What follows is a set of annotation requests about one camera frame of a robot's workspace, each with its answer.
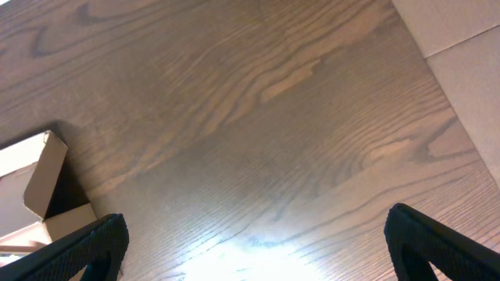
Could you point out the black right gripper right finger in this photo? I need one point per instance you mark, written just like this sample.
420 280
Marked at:
417 244

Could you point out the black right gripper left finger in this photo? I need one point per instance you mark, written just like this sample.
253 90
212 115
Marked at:
97 250

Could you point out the open cardboard box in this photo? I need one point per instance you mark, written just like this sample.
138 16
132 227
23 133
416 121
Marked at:
29 172

